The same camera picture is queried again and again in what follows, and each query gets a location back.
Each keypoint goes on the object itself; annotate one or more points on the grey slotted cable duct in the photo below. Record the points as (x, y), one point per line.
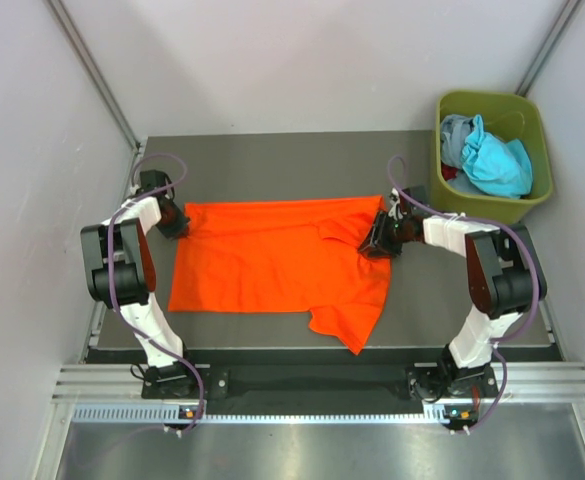
(181, 415)

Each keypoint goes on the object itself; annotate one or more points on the red garment in bin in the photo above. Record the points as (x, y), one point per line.
(451, 173)

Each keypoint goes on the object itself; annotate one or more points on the orange t shirt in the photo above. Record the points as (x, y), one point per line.
(285, 257)

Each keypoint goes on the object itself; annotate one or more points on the grey blue t shirt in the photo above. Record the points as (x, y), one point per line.
(454, 130)

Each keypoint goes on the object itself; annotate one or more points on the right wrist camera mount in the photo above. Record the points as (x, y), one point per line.
(408, 203)

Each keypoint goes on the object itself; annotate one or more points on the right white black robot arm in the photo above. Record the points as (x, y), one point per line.
(503, 283)

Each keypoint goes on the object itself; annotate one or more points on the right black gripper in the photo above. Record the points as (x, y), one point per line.
(377, 242)

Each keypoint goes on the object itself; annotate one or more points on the olive green plastic bin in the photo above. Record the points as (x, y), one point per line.
(509, 117)

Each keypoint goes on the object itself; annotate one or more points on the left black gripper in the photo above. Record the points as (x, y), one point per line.
(179, 227)

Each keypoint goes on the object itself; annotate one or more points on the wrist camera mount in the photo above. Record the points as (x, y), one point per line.
(148, 181)
(408, 203)

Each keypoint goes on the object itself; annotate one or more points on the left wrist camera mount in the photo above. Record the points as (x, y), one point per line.
(148, 181)

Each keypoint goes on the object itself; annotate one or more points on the light blue t shirt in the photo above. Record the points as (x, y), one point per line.
(494, 167)

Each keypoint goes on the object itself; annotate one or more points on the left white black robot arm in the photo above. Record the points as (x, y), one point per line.
(121, 275)

